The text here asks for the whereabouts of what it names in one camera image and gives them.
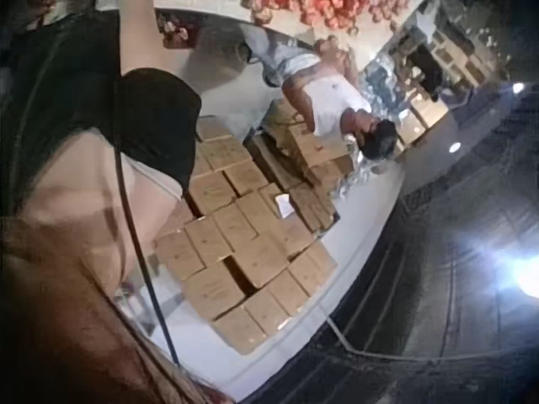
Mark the stack of cardboard boxes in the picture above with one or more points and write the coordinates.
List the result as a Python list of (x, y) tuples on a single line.
[(236, 235)]

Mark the shelves with goods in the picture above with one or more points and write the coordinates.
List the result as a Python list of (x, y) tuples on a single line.
[(425, 63)]

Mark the small round ceiling light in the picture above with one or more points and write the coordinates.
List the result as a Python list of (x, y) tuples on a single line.
[(518, 87), (454, 147)]

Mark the large bright ceiling light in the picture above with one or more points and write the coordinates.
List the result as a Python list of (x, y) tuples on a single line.
[(528, 275)]

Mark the white paper sheet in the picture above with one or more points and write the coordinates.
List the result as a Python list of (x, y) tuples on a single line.
[(284, 206)]

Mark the heap of red fruit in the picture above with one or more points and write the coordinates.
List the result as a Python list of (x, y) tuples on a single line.
[(324, 10)]

